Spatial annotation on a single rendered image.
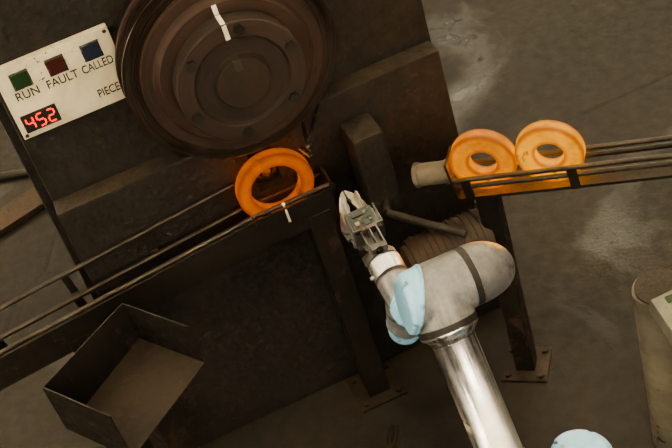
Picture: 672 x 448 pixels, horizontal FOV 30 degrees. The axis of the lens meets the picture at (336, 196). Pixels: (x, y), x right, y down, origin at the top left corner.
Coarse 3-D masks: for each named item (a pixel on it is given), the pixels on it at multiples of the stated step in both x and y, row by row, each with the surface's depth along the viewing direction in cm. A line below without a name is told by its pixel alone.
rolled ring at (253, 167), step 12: (252, 156) 286; (264, 156) 284; (276, 156) 284; (288, 156) 286; (300, 156) 288; (252, 168) 284; (264, 168) 285; (300, 168) 288; (240, 180) 285; (252, 180) 286; (300, 180) 291; (312, 180) 291; (240, 192) 287; (300, 192) 292; (240, 204) 289; (252, 204) 290; (264, 204) 293; (276, 204) 294; (252, 216) 291
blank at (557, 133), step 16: (528, 128) 277; (544, 128) 274; (560, 128) 274; (528, 144) 278; (560, 144) 276; (576, 144) 275; (528, 160) 281; (544, 160) 282; (560, 160) 280; (576, 160) 278
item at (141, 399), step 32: (128, 320) 279; (160, 320) 271; (96, 352) 273; (128, 352) 281; (160, 352) 278; (192, 352) 272; (64, 384) 267; (96, 384) 275; (128, 384) 274; (160, 384) 272; (64, 416) 266; (96, 416) 255; (128, 416) 268; (160, 416) 265
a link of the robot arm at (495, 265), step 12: (468, 252) 230; (480, 252) 230; (492, 252) 231; (504, 252) 234; (480, 264) 229; (492, 264) 229; (504, 264) 232; (480, 276) 228; (492, 276) 229; (504, 276) 231; (492, 288) 230; (504, 288) 233
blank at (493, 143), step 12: (468, 132) 283; (480, 132) 281; (492, 132) 281; (456, 144) 283; (468, 144) 282; (480, 144) 281; (492, 144) 280; (504, 144) 280; (456, 156) 285; (468, 156) 284; (504, 156) 282; (456, 168) 288; (468, 168) 287; (480, 168) 288; (492, 168) 287; (504, 168) 284; (516, 168) 284; (492, 180) 287
